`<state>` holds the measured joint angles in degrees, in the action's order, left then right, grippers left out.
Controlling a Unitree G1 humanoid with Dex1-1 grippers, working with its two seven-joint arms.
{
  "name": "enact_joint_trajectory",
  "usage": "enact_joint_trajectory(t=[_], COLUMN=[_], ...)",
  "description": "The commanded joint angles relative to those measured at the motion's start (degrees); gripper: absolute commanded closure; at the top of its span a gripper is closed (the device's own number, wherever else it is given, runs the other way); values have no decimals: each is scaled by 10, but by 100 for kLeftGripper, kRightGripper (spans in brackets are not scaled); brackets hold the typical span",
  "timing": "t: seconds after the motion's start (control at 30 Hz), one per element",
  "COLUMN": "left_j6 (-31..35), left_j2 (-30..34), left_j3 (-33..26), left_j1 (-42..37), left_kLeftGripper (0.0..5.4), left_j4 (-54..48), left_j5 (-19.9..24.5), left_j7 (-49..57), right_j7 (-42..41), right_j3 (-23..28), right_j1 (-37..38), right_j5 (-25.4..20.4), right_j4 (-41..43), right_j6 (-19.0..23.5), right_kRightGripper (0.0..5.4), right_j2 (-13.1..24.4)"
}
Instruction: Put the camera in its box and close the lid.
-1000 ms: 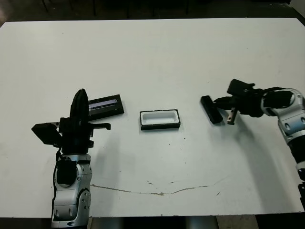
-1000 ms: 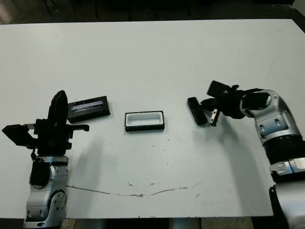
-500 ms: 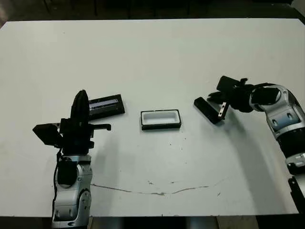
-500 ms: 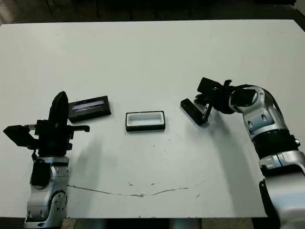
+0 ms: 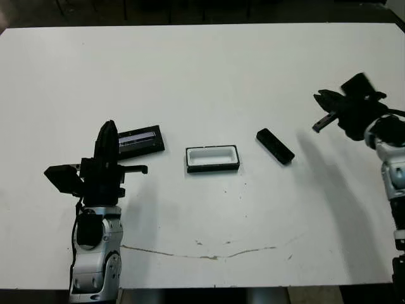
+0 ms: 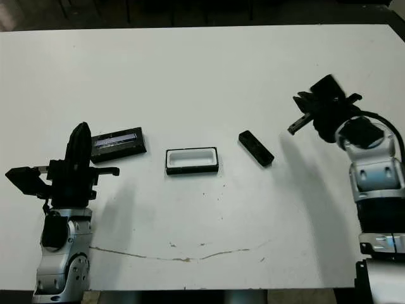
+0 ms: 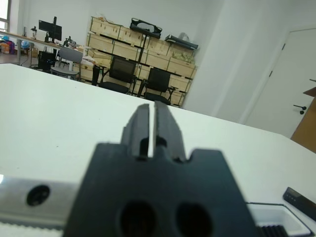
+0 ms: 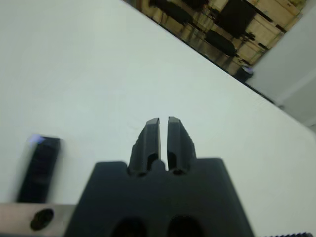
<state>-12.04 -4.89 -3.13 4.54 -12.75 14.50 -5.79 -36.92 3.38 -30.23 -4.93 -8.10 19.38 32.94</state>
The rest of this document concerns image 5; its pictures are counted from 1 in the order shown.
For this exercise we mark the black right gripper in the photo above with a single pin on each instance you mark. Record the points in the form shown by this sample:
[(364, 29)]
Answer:
[(357, 114)]

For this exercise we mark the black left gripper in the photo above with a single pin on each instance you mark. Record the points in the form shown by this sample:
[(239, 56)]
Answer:
[(101, 187)]

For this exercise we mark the black box lid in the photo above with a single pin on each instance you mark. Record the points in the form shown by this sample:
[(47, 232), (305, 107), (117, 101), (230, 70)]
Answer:
[(142, 142)]

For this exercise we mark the slim black camera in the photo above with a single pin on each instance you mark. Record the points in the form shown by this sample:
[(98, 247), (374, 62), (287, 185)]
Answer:
[(275, 146)]

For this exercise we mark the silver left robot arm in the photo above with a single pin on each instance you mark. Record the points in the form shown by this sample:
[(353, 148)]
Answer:
[(95, 266)]

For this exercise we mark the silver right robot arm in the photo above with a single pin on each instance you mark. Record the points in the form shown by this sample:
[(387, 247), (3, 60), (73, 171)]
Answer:
[(392, 149)]

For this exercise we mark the black box white inlay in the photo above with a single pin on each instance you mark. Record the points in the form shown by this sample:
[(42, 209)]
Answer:
[(212, 168)]

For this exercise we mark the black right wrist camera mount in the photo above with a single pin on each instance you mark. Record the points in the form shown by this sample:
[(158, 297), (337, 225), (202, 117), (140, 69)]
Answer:
[(357, 84)]

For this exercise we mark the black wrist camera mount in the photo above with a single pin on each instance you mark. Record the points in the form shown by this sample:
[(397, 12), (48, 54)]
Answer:
[(63, 179), (357, 84)]

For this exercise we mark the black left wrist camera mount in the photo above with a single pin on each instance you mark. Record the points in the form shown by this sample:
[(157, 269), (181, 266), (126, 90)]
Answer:
[(63, 179)]

